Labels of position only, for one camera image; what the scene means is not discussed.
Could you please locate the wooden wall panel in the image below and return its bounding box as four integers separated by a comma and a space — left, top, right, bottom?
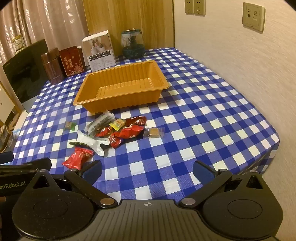
83, 0, 175, 56

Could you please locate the beige power socket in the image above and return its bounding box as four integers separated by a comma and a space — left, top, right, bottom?
194, 0, 206, 16
185, 0, 194, 15

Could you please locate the red chinese tea tin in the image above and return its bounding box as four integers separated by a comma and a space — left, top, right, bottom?
59, 46, 86, 77

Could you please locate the orange plastic tray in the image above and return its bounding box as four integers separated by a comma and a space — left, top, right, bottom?
73, 60, 169, 113

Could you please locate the beige network wall plate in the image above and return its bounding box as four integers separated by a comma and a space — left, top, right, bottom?
242, 2, 266, 32

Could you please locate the white bone-shaped snack packet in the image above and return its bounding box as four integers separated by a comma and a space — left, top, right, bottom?
69, 130, 110, 157

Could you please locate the beige curtain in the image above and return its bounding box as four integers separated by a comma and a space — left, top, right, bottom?
1, 0, 89, 64

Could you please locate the left beige power socket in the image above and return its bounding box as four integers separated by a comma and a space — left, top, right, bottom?
185, 0, 194, 15

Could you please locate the clear brown candy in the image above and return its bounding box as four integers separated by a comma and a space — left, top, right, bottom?
143, 127, 165, 138

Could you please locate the dark red snack packet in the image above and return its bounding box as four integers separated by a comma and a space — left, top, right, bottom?
125, 115, 147, 126

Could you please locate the right beige power socket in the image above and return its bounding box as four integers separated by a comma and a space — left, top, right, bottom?
194, 0, 206, 16

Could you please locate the blue white checkered tablecloth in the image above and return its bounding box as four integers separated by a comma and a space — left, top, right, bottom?
13, 48, 280, 200

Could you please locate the black monitor screen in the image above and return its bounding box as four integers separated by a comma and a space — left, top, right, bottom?
3, 39, 48, 103

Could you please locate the green small candy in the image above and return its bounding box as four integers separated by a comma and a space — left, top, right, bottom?
64, 121, 77, 131

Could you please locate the red candy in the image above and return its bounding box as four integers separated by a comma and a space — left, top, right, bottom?
95, 126, 113, 138

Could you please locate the green glass jar humidifier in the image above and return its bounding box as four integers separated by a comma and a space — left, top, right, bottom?
121, 28, 145, 59

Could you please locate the white product box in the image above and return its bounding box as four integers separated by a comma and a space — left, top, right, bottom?
81, 30, 116, 72

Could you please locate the yellow candy packet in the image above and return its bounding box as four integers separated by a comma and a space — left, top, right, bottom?
109, 118, 125, 132

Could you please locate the glass jar by curtain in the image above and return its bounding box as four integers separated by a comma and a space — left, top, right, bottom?
12, 35, 26, 54

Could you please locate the bright red snack packet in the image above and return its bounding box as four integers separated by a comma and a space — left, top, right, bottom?
111, 125, 144, 139

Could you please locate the grey striped snack packet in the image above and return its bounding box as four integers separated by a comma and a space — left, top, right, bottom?
84, 110, 115, 137

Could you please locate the white cutout stand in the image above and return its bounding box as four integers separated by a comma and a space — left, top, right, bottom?
0, 84, 15, 123

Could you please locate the brown cylindrical canister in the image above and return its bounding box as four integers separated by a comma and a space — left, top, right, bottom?
41, 48, 66, 85

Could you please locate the small red candy packet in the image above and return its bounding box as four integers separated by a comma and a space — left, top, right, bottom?
109, 135, 123, 149

